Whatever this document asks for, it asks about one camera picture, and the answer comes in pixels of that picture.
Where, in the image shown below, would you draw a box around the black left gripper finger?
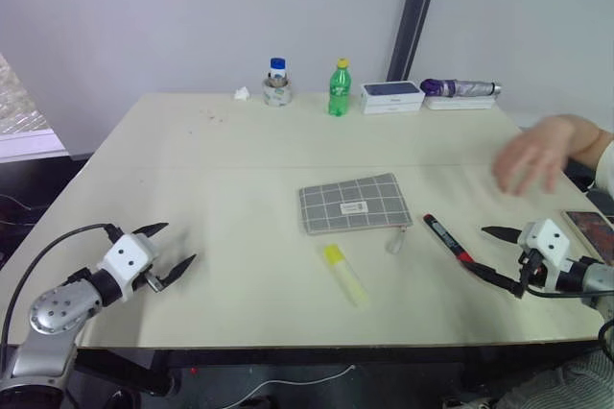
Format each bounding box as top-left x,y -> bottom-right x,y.
130,222 -> 170,239
160,253 -> 199,292

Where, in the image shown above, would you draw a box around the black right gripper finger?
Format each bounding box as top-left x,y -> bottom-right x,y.
459,259 -> 525,300
481,225 -> 522,244

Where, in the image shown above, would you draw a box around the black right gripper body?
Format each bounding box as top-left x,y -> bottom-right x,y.
515,248 -> 549,300

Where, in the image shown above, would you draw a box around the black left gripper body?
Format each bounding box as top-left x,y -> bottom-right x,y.
141,261 -> 169,293

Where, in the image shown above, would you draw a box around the grey checked fabric pencil case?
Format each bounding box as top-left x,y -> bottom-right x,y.
297,172 -> 415,255

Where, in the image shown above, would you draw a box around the person's bare hand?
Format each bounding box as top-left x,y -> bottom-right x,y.
492,113 -> 603,199

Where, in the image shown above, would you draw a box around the red and black marker pen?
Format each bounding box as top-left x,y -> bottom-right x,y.
422,212 -> 474,270

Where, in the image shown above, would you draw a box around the smartphone with red screen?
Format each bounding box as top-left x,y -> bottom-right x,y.
560,208 -> 614,267

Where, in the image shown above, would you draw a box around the person's striped trouser leg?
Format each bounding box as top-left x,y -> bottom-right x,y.
496,349 -> 614,409

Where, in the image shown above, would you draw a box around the flat white box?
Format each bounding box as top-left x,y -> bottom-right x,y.
424,94 -> 498,112

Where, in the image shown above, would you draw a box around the yellow highlighter pen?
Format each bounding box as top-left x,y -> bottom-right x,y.
322,243 -> 371,309

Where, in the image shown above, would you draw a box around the purple folded umbrella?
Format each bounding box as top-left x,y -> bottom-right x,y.
419,77 -> 504,99

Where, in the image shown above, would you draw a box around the plain white phone box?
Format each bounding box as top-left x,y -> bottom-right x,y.
362,101 -> 425,116

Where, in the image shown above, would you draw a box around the frosted window pane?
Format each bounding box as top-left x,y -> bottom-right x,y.
0,52 -> 67,161

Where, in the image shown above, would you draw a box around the white box dark blue lid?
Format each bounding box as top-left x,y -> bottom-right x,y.
359,80 -> 427,107

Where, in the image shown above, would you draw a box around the small bottle with blue cap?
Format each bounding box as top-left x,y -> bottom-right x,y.
268,57 -> 289,89

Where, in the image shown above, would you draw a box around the green plastic soda bottle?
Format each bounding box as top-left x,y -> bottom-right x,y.
327,57 -> 353,117

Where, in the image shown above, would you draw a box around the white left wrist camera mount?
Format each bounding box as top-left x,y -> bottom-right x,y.
97,233 -> 161,303

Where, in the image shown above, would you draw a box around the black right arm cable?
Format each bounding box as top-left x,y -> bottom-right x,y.
525,254 -> 614,365

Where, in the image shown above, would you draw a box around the white cable on floor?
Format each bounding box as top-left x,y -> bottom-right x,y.
238,364 -> 357,403

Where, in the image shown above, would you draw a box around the dark grey wall post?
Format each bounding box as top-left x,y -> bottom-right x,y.
386,0 -> 447,84

